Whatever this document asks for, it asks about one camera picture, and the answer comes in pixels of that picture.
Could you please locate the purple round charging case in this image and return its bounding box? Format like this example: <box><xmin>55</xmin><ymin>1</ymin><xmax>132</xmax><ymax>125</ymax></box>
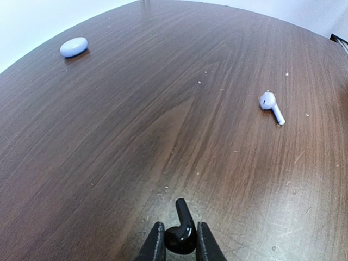
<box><xmin>60</xmin><ymin>37</ymin><xmax>88</xmax><ymax>58</ymax></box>

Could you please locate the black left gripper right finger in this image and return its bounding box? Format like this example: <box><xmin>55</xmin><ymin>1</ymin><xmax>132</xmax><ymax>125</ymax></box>
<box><xmin>196</xmin><ymin>222</ymin><xmax>227</xmax><ymax>261</ymax></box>

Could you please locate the black earbud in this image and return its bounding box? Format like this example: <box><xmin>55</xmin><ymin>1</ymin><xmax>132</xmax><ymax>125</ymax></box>
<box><xmin>165</xmin><ymin>198</ymin><xmax>197</xmax><ymax>255</ymax></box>

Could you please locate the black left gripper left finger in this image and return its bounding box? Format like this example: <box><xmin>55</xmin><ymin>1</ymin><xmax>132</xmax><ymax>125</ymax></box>
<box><xmin>135</xmin><ymin>222</ymin><xmax>166</xmax><ymax>261</ymax></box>

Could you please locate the white purple earbud centre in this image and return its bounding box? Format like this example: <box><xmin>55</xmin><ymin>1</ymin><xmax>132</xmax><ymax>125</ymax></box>
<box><xmin>259</xmin><ymin>91</ymin><xmax>285</xmax><ymax>126</ymax></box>

